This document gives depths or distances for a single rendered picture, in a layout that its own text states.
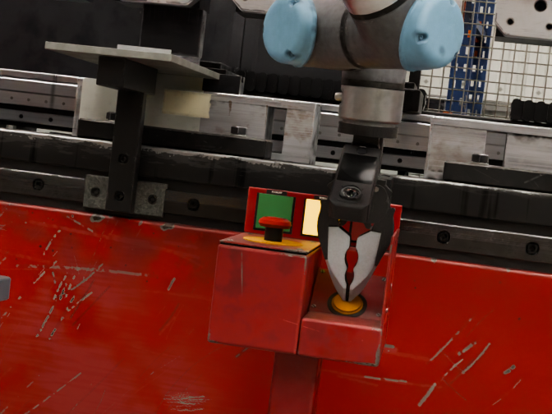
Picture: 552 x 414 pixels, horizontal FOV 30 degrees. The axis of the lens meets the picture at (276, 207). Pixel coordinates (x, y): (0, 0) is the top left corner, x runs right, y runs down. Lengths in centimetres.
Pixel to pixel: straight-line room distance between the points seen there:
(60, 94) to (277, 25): 92
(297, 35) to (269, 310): 31
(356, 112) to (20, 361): 69
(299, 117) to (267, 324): 49
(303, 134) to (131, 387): 46
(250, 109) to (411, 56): 62
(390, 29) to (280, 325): 37
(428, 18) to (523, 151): 59
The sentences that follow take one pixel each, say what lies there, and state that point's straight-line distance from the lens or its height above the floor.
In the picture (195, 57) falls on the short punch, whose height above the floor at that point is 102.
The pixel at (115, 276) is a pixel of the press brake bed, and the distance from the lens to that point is 155.
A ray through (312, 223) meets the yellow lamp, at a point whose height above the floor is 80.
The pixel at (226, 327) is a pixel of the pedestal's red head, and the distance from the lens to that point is 120.
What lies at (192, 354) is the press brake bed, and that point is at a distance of 153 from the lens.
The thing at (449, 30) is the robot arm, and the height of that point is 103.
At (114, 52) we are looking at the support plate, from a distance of 141.
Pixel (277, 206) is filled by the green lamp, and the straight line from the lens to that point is 133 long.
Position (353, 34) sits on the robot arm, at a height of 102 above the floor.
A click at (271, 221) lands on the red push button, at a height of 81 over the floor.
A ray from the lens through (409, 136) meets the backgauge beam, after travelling 184.
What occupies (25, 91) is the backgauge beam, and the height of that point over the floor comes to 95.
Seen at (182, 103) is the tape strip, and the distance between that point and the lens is 163.
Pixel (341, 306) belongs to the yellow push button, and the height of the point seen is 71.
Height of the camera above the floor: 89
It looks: 3 degrees down
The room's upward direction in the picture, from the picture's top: 7 degrees clockwise
